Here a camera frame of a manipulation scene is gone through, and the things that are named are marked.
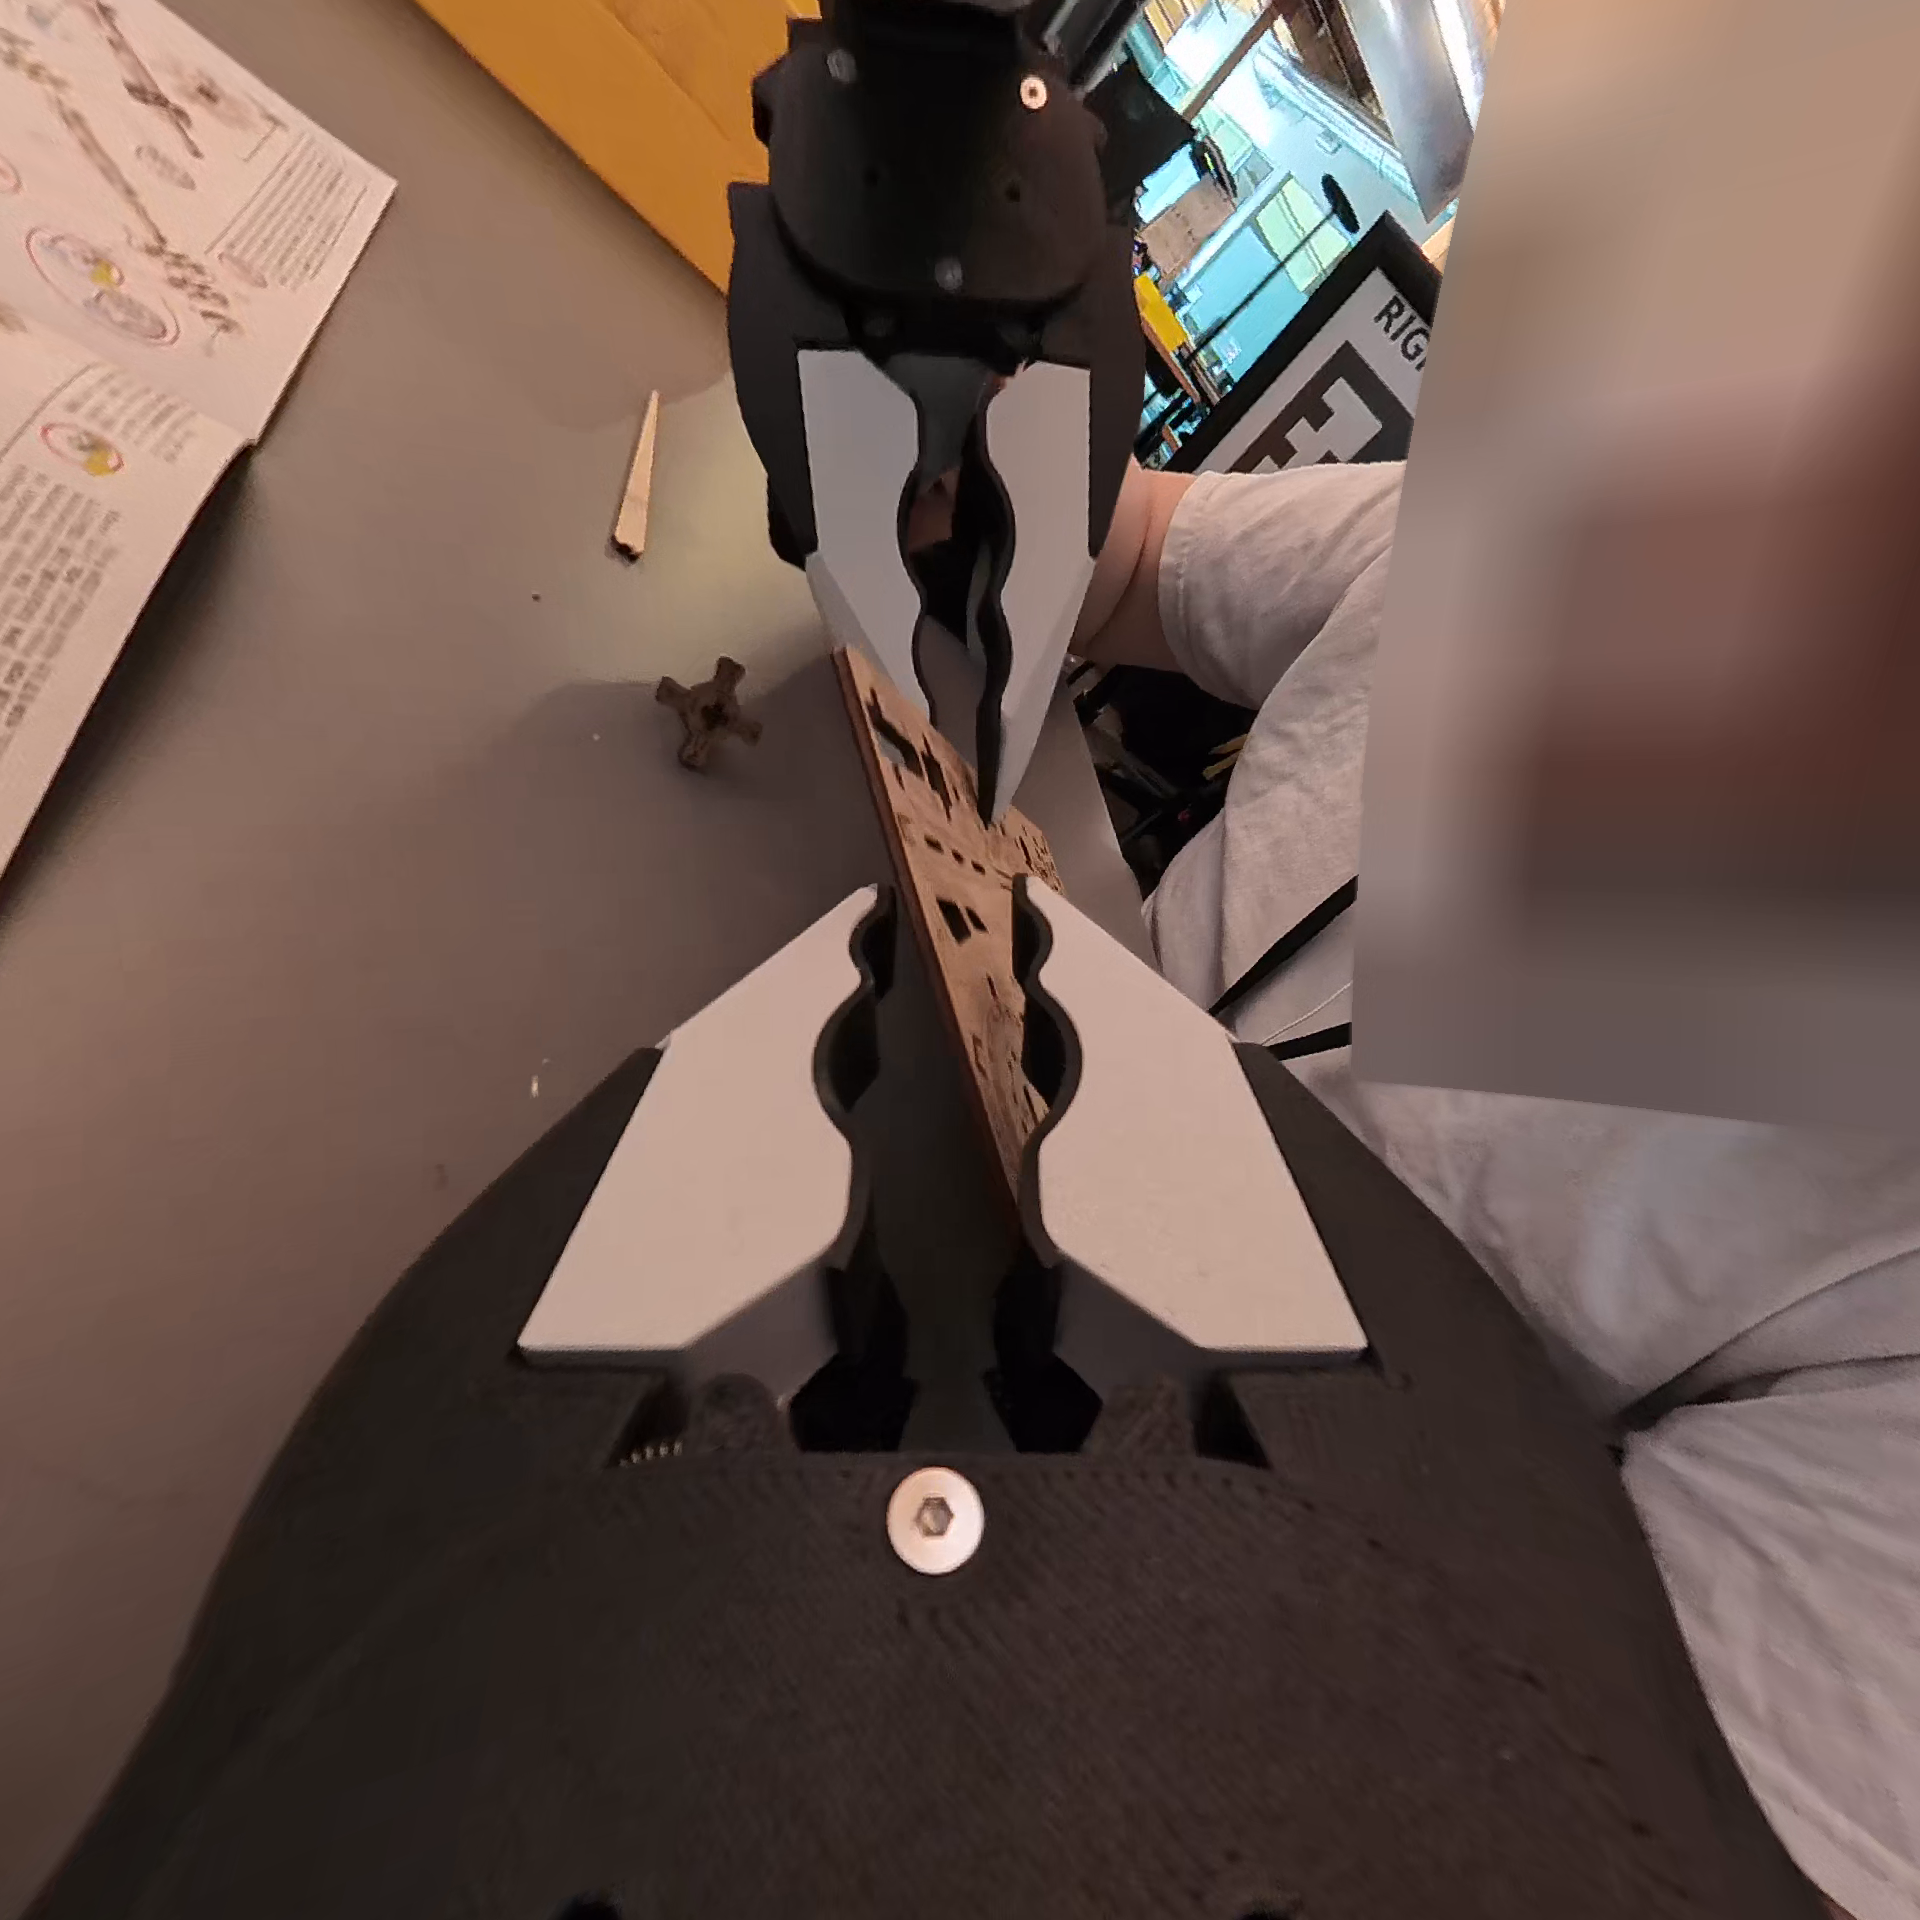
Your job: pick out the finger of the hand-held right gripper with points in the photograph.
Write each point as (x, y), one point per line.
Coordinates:
(1051, 556)
(855, 494)

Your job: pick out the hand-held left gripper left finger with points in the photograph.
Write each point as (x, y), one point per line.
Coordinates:
(705, 1171)

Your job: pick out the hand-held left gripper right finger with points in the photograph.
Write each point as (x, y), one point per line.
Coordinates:
(1185, 1171)

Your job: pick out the laser-cut wooden parts sheet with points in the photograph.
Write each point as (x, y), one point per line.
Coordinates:
(961, 932)

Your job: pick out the person's right forearm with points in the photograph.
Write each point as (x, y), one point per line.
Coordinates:
(1132, 564)

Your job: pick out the thin wooden stick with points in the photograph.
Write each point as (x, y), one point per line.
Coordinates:
(637, 487)

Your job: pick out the small dark cross-shaped wooden piece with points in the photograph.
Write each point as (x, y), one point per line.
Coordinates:
(709, 717)

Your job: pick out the yellow box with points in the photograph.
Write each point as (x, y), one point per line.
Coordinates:
(629, 107)

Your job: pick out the framed black white tag sign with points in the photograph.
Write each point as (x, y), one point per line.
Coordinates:
(1319, 375)

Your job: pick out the printed instruction booklet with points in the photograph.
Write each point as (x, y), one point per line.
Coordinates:
(150, 255)

